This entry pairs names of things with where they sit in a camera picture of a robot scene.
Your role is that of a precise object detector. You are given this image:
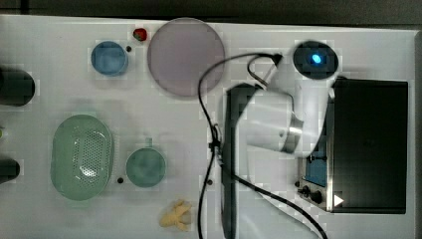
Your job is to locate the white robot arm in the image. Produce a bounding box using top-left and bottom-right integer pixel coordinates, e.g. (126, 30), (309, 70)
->
(221, 40), (340, 239)

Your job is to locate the green oval strainer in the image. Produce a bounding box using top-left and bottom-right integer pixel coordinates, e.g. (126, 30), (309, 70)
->
(50, 115), (113, 201)

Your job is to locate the large grey round plate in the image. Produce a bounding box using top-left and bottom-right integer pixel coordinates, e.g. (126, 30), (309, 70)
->
(147, 18), (225, 98)

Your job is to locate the green mug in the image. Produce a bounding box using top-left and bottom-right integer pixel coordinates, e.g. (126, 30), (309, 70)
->
(125, 137), (166, 188)

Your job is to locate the peeled banana toy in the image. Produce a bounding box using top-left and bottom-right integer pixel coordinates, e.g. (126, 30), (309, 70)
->
(159, 199), (192, 231)

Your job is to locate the small red strawberry toy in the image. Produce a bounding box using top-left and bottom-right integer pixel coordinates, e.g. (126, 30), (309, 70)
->
(132, 28), (147, 42)

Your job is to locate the blue plastic cup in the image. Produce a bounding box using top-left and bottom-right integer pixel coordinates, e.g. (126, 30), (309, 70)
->
(91, 41), (128, 77)

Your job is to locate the black toaster oven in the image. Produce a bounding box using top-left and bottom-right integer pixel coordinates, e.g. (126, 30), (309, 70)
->
(296, 78), (409, 214)

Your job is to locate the black cylinder container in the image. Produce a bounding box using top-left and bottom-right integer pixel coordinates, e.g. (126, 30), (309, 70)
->
(0, 68), (36, 107)

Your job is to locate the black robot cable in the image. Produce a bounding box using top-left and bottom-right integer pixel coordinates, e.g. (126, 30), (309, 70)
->
(197, 53), (329, 239)

